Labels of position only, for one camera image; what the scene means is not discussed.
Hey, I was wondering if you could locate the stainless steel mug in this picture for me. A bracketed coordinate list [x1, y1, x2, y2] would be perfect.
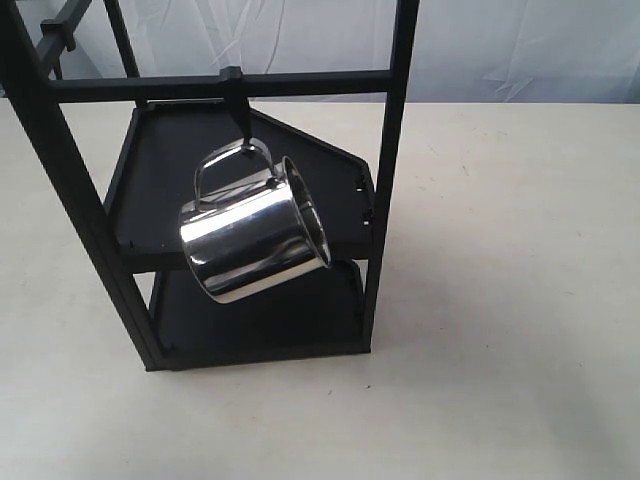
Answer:
[178, 137, 332, 304]

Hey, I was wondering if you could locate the black metal shelf rack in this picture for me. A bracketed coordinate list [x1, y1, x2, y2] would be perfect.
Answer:
[1, 1, 419, 371]

